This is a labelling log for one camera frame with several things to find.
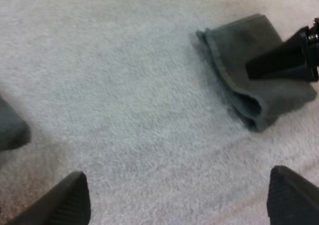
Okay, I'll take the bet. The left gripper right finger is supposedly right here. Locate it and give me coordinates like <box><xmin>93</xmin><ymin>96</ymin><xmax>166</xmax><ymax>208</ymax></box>
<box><xmin>266</xmin><ymin>165</ymin><xmax>319</xmax><ymax>225</ymax></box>

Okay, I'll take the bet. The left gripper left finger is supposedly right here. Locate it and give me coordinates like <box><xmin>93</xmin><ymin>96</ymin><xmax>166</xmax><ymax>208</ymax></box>
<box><xmin>6</xmin><ymin>171</ymin><xmax>92</xmax><ymax>225</ymax></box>

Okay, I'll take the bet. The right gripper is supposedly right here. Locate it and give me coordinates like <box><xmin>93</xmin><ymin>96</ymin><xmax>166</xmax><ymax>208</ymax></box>
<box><xmin>245</xmin><ymin>17</ymin><xmax>319</xmax><ymax>83</ymax></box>

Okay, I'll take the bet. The folded grey-green towel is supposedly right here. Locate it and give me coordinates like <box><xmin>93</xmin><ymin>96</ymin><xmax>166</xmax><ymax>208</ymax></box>
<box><xmin>195</xmin><ymin>13</ymin><xmax>318</xmax><ymax>133</ymax></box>

